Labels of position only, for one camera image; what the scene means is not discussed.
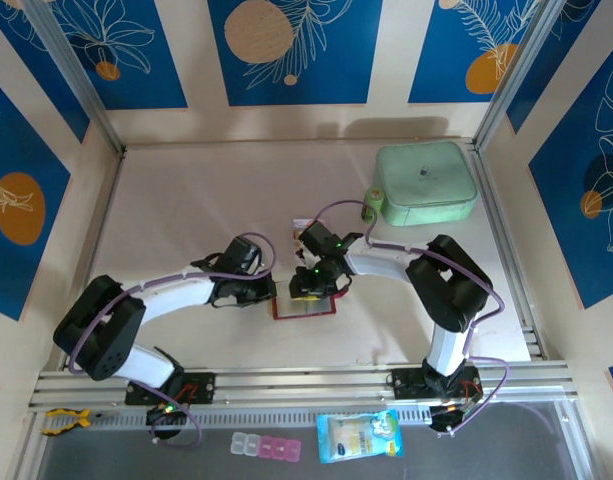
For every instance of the red card holder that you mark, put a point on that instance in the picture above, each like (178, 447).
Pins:
(306, 307)

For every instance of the red and white card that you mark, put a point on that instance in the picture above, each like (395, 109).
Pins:
(301, 227)

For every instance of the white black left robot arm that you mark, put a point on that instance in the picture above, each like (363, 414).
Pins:
(181, 295)

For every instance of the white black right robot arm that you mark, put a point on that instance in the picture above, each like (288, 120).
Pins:
(376, 262)

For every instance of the small green bottle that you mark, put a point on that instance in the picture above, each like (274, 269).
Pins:
(375, 197)

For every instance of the mint green zip case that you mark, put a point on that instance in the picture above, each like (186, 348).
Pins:
(426, 175)

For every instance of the pink white pill organizer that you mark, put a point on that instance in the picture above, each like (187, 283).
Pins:
(266, 446)

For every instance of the blue white snack packet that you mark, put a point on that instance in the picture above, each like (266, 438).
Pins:
(358, 437)

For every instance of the wide aluminium rail beam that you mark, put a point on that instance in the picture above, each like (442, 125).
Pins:
(306, 382)

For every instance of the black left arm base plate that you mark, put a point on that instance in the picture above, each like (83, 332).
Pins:
(201, 387)

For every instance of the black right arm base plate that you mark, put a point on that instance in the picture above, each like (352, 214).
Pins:
(406, 385)

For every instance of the aluminium side rail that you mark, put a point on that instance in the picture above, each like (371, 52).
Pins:
(503, 250)

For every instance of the aluminium frame post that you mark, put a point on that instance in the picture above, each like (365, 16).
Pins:
(516, 75)
(76, 75)

